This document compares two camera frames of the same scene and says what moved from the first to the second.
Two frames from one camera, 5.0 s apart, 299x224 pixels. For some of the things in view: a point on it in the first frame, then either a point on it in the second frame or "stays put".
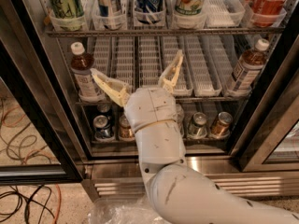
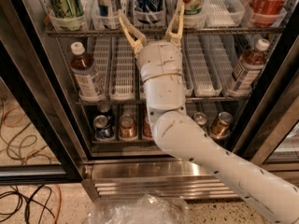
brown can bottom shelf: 125,132 stays put
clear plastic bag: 123,210 stays put
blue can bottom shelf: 103,131 stays put
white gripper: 149,107 → 159,61
